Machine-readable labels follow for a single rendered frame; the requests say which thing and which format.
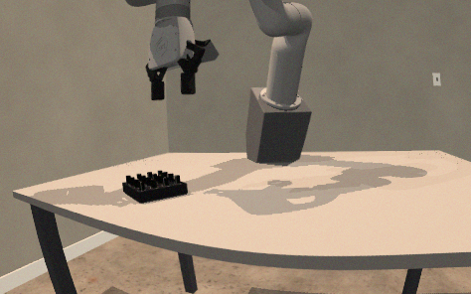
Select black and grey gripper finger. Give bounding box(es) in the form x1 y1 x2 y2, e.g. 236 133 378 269
177 41 205 94
146 64 167 100

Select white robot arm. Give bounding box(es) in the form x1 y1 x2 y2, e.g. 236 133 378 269
125 0 312 109

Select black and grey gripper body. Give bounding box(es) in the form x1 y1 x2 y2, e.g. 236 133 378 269
148 16 195 71

